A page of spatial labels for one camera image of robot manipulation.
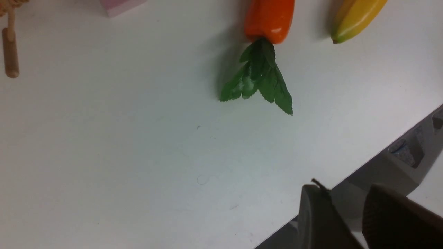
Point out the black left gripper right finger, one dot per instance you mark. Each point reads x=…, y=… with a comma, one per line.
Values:
x=393, y=221

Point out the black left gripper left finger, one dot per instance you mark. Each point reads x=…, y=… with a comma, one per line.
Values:
x=320, y=226

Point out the orange toy carrot green leaves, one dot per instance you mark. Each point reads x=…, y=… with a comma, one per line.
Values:
x=267, y=23

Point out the yellow toy banana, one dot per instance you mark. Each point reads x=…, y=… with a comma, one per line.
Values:
x=352, y=17

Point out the light pink foam cube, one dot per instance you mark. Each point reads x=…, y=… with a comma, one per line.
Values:
x=117, y=7

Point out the woven wicker basket green lining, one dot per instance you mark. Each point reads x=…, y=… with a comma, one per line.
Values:
x=10, y=52

